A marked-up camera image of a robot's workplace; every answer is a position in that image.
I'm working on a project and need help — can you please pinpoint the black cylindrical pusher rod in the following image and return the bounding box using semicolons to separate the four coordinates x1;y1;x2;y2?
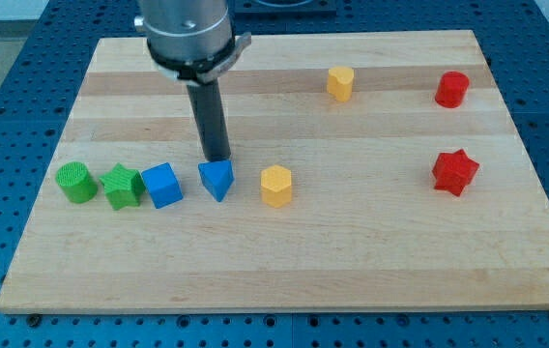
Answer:
187;80;231;161

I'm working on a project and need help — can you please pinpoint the blue triangle block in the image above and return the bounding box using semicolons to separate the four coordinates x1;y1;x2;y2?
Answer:
198;159;235;202

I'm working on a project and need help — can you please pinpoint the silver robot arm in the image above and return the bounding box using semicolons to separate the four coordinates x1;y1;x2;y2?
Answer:
134;0;251;161

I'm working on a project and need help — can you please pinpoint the blue cube block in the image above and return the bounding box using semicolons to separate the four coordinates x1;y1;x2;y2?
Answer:
141;162;184;209

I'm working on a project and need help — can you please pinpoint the yellow hexagon block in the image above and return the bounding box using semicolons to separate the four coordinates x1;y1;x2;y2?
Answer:
260;165;293;208

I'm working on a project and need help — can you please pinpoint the green star block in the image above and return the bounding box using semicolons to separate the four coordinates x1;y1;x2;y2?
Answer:
100;163;145;211

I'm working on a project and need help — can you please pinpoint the yellow heart block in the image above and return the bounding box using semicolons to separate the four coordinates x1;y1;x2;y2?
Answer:
327;66;355;102

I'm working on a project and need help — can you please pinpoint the green cylinder block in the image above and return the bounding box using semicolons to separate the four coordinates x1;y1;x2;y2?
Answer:
55;161;98;204

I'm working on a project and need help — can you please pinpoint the wooden board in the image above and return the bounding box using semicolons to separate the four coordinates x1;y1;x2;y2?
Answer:
0;30;549;314

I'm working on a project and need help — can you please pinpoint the red cylinder block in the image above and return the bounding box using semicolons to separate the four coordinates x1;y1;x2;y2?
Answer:
434;71;470;108

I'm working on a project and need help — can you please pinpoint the red star block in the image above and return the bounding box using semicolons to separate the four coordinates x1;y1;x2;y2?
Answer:
432;149;480;196

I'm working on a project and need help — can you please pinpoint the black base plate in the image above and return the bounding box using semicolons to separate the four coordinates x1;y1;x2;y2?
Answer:
233;0;337;15

